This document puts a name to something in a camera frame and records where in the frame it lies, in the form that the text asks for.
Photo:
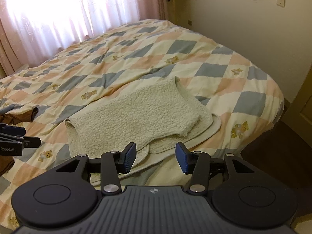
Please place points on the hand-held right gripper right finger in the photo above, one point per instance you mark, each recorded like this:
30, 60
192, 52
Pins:
182, 158

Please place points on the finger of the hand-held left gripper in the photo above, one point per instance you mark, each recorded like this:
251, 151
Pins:
12, 129
31, 141

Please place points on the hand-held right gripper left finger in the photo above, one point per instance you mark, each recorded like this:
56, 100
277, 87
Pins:
129, 158

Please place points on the cream fleece garment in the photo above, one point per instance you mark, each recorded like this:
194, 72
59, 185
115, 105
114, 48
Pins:
146, 117

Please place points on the brown garment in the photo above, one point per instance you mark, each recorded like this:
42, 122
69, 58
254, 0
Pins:
22, 117

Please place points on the diamond checked quilt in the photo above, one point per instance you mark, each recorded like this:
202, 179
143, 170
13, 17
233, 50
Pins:
207, 70

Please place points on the pink curtain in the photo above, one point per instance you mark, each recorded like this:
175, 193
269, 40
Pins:
61, 12

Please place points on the cream door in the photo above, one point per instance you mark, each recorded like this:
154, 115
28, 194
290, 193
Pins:
304, 102

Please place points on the brown wall socket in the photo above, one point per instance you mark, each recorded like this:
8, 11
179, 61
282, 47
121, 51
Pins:
190, 22

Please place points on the white wall switch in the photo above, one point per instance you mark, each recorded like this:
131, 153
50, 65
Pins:
280, 2

